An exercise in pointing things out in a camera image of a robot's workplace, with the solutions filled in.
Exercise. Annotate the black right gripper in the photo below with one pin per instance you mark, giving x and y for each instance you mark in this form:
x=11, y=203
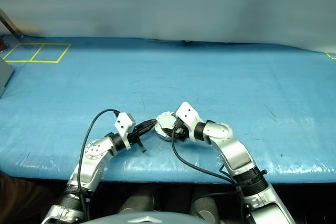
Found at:
x=181, y=132

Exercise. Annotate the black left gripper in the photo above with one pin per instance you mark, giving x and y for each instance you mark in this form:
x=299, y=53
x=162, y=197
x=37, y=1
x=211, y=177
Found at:
x=134, y=135

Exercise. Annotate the round silver housing lid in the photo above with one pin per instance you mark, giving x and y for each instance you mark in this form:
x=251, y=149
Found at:
x=165, y=121

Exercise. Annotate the silver round motor housing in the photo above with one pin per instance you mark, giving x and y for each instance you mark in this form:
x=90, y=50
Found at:
x=161, y=136

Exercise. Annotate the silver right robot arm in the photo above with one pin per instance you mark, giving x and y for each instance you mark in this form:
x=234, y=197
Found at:
x=236, y=153

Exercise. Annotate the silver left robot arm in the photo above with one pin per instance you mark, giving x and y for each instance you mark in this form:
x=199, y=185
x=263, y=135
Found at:
x=92, y=155

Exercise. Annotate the blue plastic table cover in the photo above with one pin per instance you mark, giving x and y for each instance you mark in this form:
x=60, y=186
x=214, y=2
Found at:
x=168, y=77

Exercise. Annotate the grey rounded cylinder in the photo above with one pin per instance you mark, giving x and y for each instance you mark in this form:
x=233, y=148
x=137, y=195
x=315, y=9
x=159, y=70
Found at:
x=136, y=201
x=206, y=204

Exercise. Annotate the grey robot torso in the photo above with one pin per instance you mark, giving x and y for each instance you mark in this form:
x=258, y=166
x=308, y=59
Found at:
x=147, y=219

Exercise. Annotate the grey box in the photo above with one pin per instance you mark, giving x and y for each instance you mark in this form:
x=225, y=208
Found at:
x=5, y=77

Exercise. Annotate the dark slanted metal bar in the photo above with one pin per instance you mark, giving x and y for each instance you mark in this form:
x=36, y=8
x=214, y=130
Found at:
x=10, y=24

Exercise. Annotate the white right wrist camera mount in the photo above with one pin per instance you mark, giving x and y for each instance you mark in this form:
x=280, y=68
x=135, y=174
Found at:
x=187, y=113

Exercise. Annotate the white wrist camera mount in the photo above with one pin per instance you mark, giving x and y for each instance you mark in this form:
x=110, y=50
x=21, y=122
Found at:
x=187, y=113
x=124, y=124

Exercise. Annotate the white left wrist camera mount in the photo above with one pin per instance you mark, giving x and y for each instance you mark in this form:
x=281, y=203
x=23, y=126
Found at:
x=124, y=124

